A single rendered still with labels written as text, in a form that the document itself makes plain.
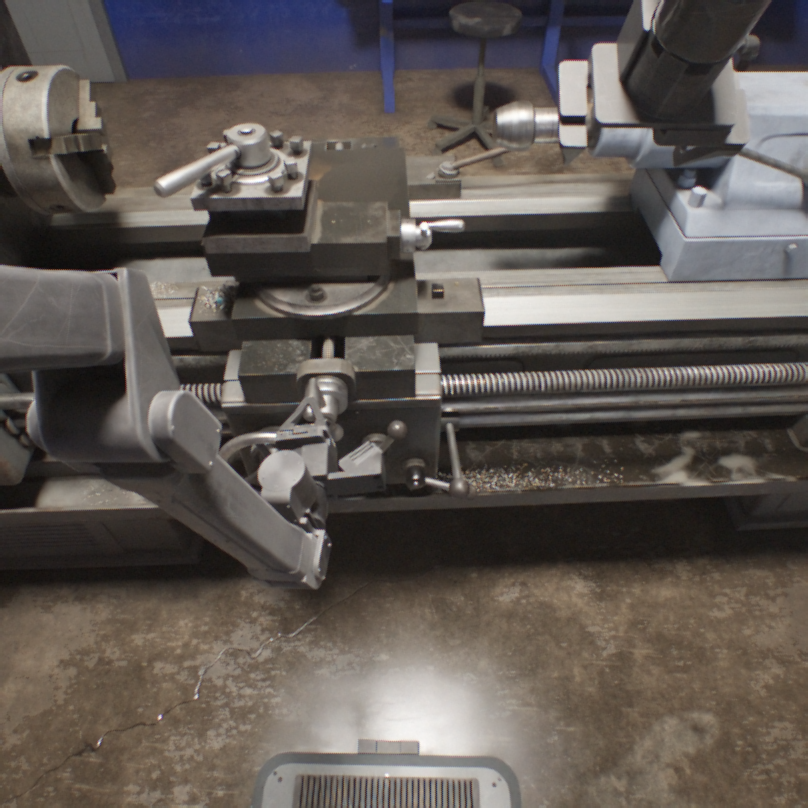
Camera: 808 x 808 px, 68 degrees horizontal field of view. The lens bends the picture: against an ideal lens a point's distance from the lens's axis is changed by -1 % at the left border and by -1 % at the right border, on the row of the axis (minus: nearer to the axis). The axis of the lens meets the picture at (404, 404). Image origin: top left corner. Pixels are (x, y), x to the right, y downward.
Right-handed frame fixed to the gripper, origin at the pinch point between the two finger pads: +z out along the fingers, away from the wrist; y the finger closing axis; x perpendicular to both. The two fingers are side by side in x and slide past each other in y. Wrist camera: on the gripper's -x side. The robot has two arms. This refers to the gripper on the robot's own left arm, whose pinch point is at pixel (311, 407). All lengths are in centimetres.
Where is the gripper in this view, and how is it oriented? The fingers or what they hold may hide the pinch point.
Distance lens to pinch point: 91.0
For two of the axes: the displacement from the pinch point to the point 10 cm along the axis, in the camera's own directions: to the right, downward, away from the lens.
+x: -9.9, 1.2, 0.8
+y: -1.4, -6.2, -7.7
